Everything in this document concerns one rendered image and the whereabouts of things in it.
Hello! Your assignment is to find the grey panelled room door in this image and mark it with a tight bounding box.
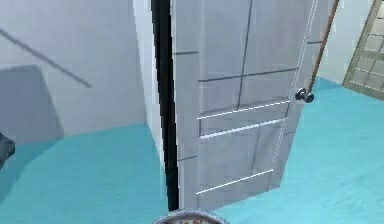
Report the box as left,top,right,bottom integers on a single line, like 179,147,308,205
170,0,341,211

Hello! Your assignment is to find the black round door knob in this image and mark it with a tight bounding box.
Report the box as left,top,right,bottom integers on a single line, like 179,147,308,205
295,87,315,104

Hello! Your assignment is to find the dark grey furniture piece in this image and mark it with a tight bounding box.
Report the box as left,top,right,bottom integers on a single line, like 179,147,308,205
0,132,16,170

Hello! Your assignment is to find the beige glass-paned door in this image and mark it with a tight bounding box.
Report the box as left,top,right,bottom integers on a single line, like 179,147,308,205
342,0,384,102

